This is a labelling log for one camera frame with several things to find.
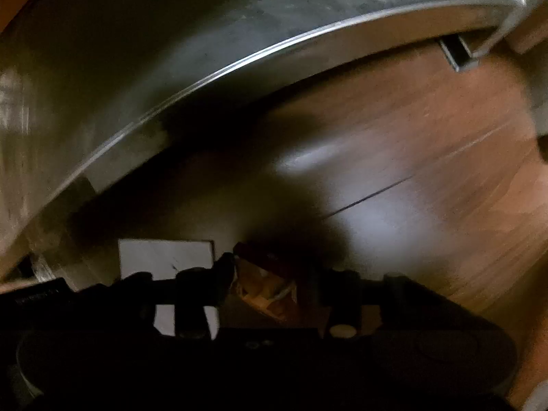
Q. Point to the orange snack wrapper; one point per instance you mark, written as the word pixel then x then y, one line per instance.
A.
pixel 257 287

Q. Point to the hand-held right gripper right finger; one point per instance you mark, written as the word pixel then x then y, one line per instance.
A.
pixel 310 287

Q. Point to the white paper sheet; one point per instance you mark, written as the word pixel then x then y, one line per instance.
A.
pixel 167 259

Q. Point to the metal tray bin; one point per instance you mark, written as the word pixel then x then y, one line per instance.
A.
pixel 214 30

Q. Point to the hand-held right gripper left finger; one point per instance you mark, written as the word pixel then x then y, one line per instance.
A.
pixel 224 272

